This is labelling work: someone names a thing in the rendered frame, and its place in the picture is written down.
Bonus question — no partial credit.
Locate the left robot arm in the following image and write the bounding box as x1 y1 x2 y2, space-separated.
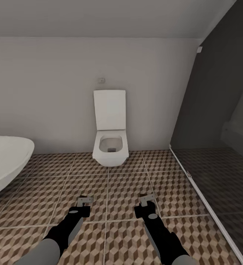
13 197 94 265

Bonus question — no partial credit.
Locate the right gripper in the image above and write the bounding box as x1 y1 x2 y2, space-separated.
134 202 156 219

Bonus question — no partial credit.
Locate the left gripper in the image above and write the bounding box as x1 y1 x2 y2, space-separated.
69 206 91 218

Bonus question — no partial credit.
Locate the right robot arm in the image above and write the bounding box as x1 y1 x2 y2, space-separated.
134 194 197 265

